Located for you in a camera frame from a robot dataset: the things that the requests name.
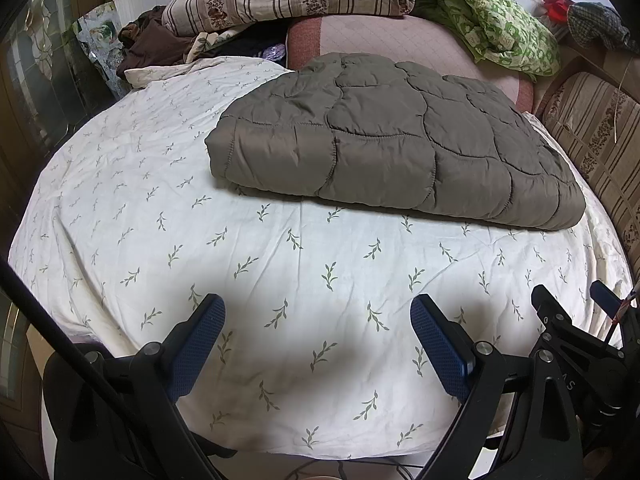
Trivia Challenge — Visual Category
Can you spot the floral printed bag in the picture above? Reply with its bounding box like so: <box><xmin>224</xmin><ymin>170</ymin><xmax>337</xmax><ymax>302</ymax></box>
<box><xmin>76</xmin><ymin>2</ymin><xmax>132</xmax><ymax>98</ymax></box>

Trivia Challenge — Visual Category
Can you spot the white leaf-print bed sheet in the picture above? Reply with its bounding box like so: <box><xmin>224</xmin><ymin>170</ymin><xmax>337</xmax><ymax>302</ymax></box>
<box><xmin>7</xmin><ymin>55</ymin><xmax>636</xmax><ymax>461</ymax></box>

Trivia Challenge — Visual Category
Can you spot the brown cloth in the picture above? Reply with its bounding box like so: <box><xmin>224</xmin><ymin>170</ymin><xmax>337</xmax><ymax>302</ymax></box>
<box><xmin>116</xmin><ymin>5</ymin><xmax>202</xmax><ymax>81</ymax></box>

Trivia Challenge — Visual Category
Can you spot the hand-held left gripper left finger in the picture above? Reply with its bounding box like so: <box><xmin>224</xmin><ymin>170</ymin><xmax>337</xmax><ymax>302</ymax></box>
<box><xmin>42</xmin><ymin>294</ymin><xmax>227</xmax><ymax>480</ymax></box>

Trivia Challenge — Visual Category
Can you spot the pink quilted mattress pad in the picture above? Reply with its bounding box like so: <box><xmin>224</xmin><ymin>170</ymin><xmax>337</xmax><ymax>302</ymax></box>
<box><xmin>286</xmin><ymin>14</ymin><xmax>536</xmax><ymax>113</ymax></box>

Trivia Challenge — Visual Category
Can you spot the checkered cloth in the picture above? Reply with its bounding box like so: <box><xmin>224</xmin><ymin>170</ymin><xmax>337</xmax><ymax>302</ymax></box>
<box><xmin>566</xmin><ymin>2</ymin><xmax>634</xmax><ymax>52</ymax></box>

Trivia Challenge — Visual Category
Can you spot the glass door cabinet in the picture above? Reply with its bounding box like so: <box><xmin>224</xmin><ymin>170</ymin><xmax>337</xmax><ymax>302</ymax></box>
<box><xmin>0</xmin><ymin>0</ymin><xmax>118</xmax><ymax>246</ymax></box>

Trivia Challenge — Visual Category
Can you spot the beige leaf-print cloth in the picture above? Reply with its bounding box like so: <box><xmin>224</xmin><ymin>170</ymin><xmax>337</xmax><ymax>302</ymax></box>
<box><xmin>186</xmin><ymin>29</ymin><xmax>243</xmax><ymax>58</ymax></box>

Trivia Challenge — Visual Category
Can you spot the thick black cable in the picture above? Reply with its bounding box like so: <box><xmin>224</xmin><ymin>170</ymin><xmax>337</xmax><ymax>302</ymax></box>
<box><xmin>0</xmin><ymin>259</ymin><xmax>193</xmax><ymax>480</ymax></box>

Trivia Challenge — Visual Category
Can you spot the green patterned blanket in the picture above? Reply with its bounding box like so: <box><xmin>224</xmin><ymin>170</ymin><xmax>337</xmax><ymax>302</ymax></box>
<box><xmin>406</xmin><ymin>0</ymin><xmax>561</xmax><ymax>79</ymax></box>

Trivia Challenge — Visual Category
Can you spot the olive quilted puffer jacket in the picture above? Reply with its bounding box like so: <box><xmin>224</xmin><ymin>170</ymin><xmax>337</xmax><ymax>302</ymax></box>
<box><xmin>205</xmin><ymin>52</ymin><xmax>587</xmax><ymax>232</ymax></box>

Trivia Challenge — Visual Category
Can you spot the striped floral sofa cushion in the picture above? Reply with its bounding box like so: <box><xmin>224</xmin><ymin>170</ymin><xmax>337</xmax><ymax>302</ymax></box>
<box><xmin>536</xmin><ymin>71</ymin><xmax>640</xmax><ymax>273</ymax></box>

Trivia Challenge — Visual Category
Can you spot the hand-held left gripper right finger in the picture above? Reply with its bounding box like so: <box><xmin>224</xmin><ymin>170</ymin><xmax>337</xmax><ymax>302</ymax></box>
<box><xmin>410</xmin><ymin>294</ymin><xmax>587</xmax><ymax>480</ymax></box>

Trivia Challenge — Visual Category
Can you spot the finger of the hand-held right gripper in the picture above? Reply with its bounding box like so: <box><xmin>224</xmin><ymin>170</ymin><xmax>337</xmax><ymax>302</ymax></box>
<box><xmin>531</xmin><ymin>285</ymin><xmax>576</xmax><ymax>343</ymax></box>
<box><xmin>589</xmin><ymin>280</ymin><xmax>625</xmax><ymax>317</ymax></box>

